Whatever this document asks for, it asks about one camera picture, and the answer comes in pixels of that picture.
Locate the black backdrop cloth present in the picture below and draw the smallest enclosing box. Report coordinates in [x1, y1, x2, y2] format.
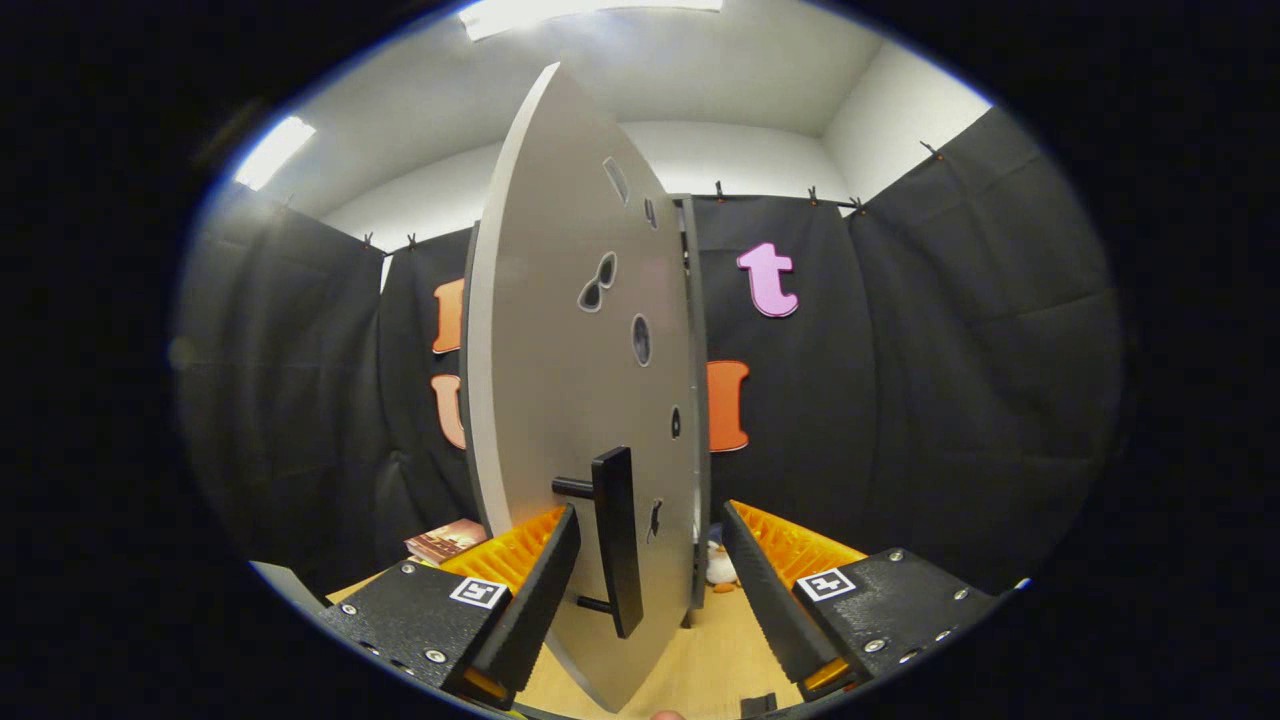
[175, 105, 1126, 601]

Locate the brown book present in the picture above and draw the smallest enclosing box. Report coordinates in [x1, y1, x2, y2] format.
[405, 518, 489, 566]

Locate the dark grey shoe cabinet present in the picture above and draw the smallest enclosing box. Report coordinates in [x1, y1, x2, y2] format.
[672, 193, 713, 611]

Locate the small white toy figure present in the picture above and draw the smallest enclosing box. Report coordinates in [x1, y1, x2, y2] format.
[703, 540, 743, 596]

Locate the narrow ceiling light strip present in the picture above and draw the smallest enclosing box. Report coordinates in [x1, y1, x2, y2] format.
[233, 115, 317, 191]

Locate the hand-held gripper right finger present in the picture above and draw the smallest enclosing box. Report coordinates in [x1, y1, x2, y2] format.
[722, 500, 1001, 701]

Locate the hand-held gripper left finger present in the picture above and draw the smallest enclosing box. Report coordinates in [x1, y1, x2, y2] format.
[318, 503, 583, 713]

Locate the black door handle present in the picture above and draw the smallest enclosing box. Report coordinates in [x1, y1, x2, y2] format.
[552, 446, 645, 639]

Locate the large ceiling light panel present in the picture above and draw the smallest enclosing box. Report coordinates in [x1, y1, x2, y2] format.
[458, 0, 723, 41]

